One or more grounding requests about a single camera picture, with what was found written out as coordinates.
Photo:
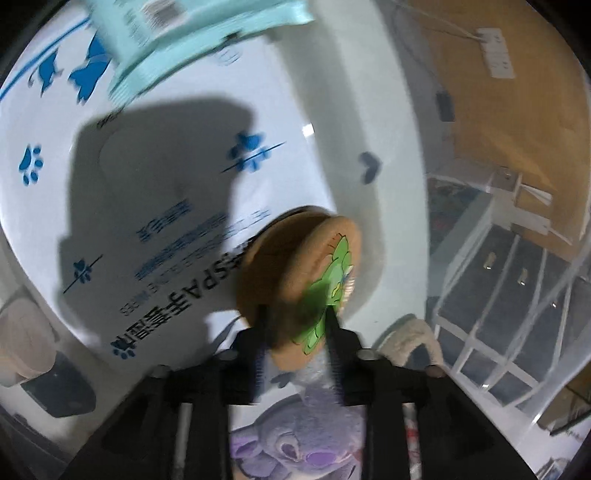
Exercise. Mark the clear plastic container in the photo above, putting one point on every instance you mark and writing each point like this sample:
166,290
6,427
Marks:
406,230

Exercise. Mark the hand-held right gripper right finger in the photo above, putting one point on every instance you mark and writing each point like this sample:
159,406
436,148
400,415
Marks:
333,364

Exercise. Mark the white metal rack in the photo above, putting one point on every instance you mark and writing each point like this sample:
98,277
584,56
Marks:
485,258

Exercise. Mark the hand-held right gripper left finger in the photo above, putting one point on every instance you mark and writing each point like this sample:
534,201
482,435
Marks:
259,369

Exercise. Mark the brown round plush cushion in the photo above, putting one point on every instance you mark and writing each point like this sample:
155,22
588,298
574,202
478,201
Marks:
332,254

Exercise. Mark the white power strip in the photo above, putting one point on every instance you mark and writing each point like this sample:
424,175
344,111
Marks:
496,50

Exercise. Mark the black power adapter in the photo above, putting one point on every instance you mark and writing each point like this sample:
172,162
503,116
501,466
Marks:
445,106

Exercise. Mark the teal wipes pack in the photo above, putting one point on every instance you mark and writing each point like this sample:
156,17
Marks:
152,41

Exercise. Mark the purple plush toy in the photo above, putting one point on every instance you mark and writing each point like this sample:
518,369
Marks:
295,443

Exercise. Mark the white paw print wipes pack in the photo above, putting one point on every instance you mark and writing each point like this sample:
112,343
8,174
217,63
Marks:
161,161

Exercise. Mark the beige plush toy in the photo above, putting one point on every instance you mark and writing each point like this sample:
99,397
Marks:
411,339

